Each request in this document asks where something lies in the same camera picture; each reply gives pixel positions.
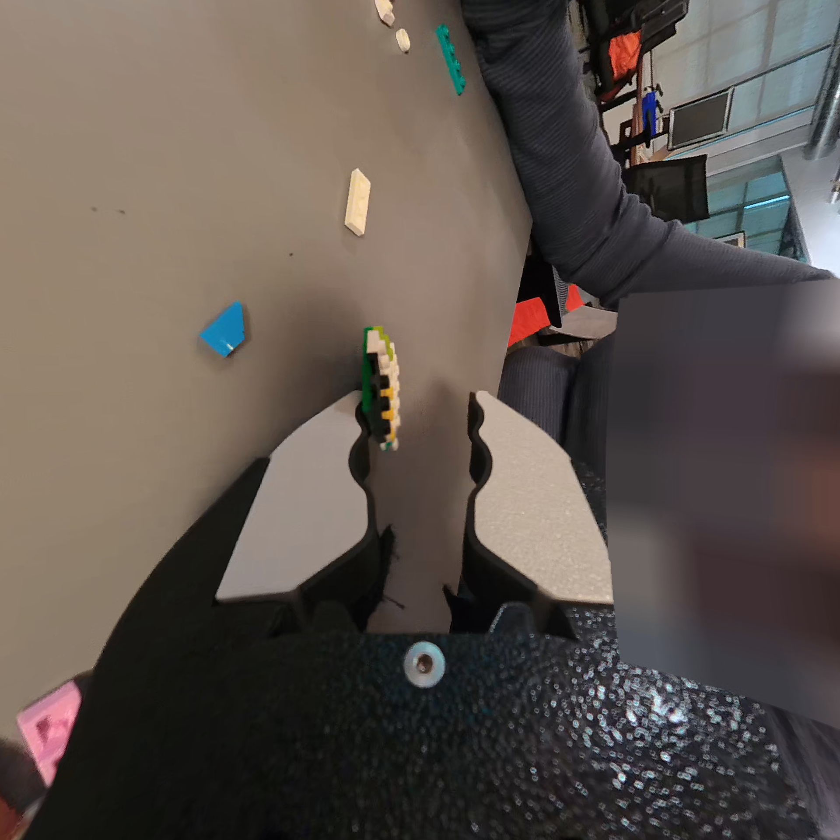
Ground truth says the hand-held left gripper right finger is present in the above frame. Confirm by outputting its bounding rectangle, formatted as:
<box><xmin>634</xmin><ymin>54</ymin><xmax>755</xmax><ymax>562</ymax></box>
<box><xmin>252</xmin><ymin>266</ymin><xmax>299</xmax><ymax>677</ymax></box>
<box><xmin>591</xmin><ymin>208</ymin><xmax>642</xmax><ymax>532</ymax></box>
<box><xmin>462</xmin><ymin>390</ymin><xmax>614</xmax><ymax>606</ymax></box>

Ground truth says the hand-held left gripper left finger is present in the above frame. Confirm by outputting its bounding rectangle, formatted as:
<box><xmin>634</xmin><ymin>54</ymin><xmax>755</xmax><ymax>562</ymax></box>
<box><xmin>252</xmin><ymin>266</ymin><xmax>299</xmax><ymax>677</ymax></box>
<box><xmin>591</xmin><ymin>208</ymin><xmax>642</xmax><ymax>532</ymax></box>
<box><xmin>214</xmin><ymin>390</ymin><xmax>383</xmax><ymax>608</ymax></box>

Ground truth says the green white yellow brick assembly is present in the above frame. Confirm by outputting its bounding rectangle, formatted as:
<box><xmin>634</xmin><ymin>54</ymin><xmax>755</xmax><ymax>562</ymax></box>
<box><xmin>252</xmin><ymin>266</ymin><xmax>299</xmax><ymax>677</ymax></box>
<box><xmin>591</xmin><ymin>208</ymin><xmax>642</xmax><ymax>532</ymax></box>
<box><xmin>361</xmin><ymin>326</ymin><xmax>401</xmax><ymax>452</ymax></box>

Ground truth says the person's right forearm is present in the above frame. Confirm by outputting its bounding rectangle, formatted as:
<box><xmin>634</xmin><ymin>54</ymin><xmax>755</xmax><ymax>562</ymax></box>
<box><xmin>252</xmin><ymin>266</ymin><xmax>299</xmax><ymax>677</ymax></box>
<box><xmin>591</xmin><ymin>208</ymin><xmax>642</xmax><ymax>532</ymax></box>
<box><xmin>459</xmin><ymin>0</ymin><xmax>683</xmax><ymax>309</ymax></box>

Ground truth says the grey desk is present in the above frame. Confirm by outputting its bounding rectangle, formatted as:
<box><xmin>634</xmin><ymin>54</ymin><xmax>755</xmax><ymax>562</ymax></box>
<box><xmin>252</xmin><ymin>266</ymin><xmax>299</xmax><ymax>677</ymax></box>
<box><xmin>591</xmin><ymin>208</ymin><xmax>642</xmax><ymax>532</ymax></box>
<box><xmin>0</xmin><ymin>0</ymin><xmax>534</xmax><ymax>828</ymax></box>

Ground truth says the person's leg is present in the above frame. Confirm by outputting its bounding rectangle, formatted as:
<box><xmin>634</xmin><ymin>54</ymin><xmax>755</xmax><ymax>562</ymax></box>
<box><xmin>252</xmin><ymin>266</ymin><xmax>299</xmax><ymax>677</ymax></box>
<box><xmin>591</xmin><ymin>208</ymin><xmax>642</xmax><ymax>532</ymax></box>
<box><xmin>497</xmin><ymin>344</ymin><xmax>614</xmax><ymax>473</ymax></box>

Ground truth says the orange cloth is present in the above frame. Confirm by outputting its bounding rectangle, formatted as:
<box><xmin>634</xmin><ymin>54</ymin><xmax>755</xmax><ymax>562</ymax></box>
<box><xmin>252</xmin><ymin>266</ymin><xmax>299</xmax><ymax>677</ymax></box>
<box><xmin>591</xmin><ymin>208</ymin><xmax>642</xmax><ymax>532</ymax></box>
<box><xmin>508</xmin><ymin>282</ymin><xmax>585</xmax><ymax>349</ymax></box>
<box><xmin>607</xmin><ymin>31</ymin><xmax>643</xmax><ymax>80</ymax></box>

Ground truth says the blue wedge brick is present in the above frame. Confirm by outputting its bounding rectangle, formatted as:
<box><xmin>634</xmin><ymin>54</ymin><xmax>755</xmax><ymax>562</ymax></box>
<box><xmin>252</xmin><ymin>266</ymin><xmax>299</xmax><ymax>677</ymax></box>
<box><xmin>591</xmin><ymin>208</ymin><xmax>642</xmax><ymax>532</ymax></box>
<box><xmin>199</xmin><ymin>301</ymin><xmax>247</xmax><ymax>358</ymax></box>

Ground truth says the pink square brick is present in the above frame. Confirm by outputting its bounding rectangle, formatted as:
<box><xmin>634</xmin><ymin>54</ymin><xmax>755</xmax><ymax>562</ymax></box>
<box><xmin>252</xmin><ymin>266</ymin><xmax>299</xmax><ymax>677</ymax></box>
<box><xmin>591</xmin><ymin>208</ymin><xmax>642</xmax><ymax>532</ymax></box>
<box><xmin>16</xmin><ymin>679</ymin><xmax>83</xmax><ymax>788</ymax></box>

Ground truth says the white plate brick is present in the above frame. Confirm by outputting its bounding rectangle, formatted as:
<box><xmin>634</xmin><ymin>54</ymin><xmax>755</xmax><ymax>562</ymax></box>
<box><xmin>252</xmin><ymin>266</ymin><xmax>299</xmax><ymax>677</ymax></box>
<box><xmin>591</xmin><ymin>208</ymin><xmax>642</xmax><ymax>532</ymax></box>
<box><xmin>343</xmin><ymin>168</ymin><xmax>372</xmax><ymax>237</ymax></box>

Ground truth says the grey framed monitor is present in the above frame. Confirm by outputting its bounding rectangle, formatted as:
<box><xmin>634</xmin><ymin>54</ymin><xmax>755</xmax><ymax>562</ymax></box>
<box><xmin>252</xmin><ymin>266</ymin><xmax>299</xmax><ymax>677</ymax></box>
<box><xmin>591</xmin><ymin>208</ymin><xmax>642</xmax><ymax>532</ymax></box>
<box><xmin>667</xmin><ymin>87</ymin><xmax>736</xmax><ymax>151</ymax></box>

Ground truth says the teal plate brick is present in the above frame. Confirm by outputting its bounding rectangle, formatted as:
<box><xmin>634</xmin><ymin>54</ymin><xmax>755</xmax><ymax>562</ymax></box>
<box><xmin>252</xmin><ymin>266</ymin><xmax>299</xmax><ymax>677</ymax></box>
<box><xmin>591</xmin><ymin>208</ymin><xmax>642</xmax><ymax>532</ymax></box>
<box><xmin>435</xmin><ymin>24</ymin><xmax>467</xmax><ymax>97</ymax></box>

